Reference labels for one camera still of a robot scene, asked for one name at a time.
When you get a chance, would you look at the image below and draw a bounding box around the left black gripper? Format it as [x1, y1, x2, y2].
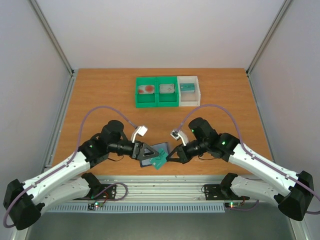
[109, 139, 160, 162]

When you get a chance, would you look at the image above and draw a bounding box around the blue leather card holder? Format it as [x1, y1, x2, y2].
[152, 142, 170, 155]

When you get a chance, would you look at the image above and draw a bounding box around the teal VIP card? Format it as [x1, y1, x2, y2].
[179, 83, 196, 94]
[150, 148, 168, 170]

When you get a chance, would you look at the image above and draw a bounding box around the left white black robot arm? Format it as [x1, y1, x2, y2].
[3, 120, 159, 231]

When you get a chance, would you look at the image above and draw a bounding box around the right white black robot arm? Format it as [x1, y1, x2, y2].
[166, 117, 314, 221]

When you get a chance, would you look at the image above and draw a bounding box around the card with red circles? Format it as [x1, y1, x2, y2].
[138, 84, 155, 95]

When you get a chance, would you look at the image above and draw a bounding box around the grey white card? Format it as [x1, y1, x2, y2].
[159, 83, 175, 94]

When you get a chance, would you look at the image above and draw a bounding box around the left green bin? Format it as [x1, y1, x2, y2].
[135, 76, 158, 108]

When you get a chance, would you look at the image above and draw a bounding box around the green bin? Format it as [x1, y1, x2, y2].
[156, 76, 179, 107]
[135, 76, 158, 108]

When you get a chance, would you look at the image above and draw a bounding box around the middle green bin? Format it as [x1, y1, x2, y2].
[156, 76, 179, 107]

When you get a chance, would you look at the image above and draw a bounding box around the white bin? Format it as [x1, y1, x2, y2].
[177, 76, 201, 107]

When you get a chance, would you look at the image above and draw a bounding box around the right controller board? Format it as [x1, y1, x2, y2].
[224, 202, 244, 209]

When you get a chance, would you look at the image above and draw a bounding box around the controller board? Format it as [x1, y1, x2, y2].
[87, 202, 104, 211]
[224, 202, 244, 209]

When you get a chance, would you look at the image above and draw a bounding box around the left controller board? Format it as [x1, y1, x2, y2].
[87, 202, 104, 211]

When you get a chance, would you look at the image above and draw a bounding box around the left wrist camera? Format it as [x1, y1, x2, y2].
[130, 125, 148, 143]

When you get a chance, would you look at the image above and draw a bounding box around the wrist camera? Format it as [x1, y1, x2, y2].
[130, 125, 148, 143]
[170, 129, 189, 146]

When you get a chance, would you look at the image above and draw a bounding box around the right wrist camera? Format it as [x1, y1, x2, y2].
[170, 129, 189, 146]

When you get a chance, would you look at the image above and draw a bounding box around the aluminium front rail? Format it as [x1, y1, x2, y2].
[69, 174, 278, 203]

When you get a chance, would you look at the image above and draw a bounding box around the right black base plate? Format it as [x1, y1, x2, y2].
[201, 184, 226, 201]

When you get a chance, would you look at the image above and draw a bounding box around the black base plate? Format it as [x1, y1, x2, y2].
[97, 184, 117, 200]
[201, 184, 226, 201]

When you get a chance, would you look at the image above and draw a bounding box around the grey slotted cable duct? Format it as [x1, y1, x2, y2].
[48, 202, 225, 214]

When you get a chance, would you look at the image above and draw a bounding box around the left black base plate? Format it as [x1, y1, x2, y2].
[97, 184, 117, 200]

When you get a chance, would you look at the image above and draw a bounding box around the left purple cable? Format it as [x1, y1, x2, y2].
[2, 105, 138, 230]

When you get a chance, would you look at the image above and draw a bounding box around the right aluminium frame post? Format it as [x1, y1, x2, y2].
[245, 0, 294, 78]

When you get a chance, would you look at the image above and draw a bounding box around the aluminium frame post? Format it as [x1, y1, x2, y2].
[28, 0, 74, 77]
[245, 0, 294, 78]

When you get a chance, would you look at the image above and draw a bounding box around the left aluminium frame post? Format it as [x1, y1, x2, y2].
[28, 0, 74, 77]

